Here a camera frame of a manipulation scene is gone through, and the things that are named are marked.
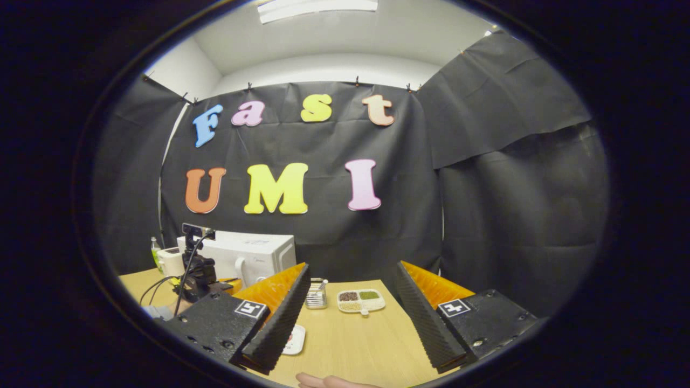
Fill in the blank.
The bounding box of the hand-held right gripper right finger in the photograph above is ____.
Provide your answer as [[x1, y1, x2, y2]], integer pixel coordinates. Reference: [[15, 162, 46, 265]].
[[395, 261, 540, 373]]

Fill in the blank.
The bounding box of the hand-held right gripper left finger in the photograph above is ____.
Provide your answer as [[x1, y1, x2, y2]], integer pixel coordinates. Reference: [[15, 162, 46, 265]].
[[162, 262, 312, 376]]

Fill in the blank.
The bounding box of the white square plate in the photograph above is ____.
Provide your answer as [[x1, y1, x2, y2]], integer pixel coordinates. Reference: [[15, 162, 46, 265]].
[[281, 324, 307, 356]]

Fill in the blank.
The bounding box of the white microwave oven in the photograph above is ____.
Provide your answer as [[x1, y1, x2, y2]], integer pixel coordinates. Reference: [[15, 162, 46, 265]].
[[177, 231, 297, 289]]

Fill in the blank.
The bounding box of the white toaster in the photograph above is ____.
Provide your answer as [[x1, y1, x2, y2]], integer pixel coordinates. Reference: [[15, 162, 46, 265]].
[[157, 247, 185, 277]]

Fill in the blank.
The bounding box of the divided dish of grains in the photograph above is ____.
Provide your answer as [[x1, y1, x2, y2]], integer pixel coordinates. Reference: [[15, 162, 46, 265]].
[[337, 289, 387, 316]]

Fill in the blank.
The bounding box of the black backdrop cloth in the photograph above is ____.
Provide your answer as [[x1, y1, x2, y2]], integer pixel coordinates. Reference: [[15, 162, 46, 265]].
[[92, 31, 610, 318]]

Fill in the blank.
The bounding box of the ceiling light panel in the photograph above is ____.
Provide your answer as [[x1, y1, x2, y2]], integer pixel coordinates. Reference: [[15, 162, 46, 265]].
[[257, 0, 379, 24]]

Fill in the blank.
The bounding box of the black cable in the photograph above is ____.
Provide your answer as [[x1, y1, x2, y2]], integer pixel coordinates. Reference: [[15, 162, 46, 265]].
[[139, 276, 182, 307], [172, 231, 215, 317]]

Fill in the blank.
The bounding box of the metal wire rack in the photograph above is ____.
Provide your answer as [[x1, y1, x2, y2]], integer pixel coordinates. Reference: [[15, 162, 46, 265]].
[[305, 278, 329, 310]]

